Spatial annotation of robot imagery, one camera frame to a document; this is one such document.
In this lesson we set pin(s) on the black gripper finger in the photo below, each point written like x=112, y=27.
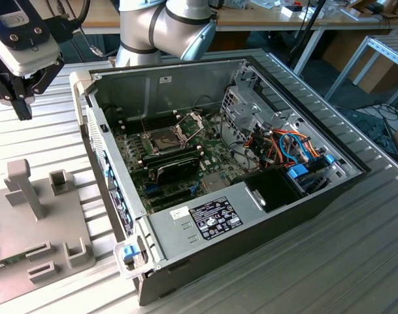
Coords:
x=48, y=76
x=1, y=86

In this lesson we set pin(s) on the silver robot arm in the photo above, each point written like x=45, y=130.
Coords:
x=172, y=29

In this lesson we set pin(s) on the thin metal locking lever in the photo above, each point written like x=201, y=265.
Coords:
x=143, y=122

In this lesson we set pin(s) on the grey parts rack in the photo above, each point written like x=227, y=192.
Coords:
x=38, y=235

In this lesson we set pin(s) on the black graphics card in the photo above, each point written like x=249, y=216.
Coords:
x=179, y=171

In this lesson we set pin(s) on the black expansion slot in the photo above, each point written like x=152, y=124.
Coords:
x=169, y=198

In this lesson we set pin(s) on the green RAM stick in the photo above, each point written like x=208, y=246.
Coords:
x=9, y=262

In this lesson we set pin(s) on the green motherboard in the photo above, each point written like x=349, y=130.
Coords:
x=215, y=153

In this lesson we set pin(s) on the blue plastic latch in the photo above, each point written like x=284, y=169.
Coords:
x=129, y=253

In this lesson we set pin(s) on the silver drive cage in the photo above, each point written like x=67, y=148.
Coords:
x=242, y=109

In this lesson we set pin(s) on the silver chipset heatsink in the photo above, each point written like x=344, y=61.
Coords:
x=214, y=183

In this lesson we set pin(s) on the silver power supply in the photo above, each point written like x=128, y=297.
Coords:
x=215, y=216

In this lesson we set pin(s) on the black PC case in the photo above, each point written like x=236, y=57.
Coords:
x=251, y=237

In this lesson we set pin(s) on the blue disk carrier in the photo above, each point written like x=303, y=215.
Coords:
x=298, y=171

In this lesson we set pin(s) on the black stand pole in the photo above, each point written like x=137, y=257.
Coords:
x=311, y=23

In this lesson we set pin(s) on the small blue clip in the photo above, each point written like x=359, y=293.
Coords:
x=329, y=159

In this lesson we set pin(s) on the brown cardboard box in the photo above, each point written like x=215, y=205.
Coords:
x=340, y=49

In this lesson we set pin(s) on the wooden desk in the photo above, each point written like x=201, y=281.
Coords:
x=342, y=21

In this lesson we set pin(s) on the aluminium frame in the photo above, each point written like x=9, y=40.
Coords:
x=389, y=49

